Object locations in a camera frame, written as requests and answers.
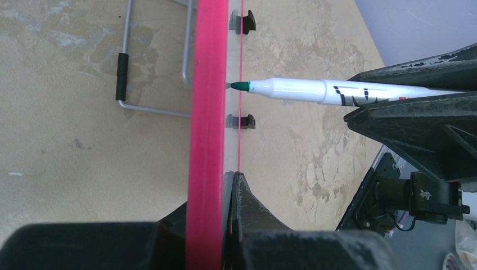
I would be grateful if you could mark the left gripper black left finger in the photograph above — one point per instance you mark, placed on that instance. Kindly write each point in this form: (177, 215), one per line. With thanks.
(110, 245)

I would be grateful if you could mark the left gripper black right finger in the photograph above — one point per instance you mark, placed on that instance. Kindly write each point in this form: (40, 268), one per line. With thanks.
(259, 240)

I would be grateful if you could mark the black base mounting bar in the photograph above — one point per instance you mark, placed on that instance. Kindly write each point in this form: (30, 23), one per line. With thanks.
(381, 194)

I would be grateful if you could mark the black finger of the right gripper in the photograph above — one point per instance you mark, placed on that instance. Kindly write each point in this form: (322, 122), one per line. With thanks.
(436, 135)
(454, 70)

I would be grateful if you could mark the white green whiteboard marker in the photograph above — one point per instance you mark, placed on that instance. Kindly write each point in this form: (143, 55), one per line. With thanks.
(334, 92)

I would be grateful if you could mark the pink framed whiteboard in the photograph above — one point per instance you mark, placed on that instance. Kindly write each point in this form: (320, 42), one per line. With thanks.
(215, 151)

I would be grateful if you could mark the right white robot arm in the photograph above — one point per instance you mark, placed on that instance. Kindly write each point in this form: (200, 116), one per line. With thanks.
(435, 201)

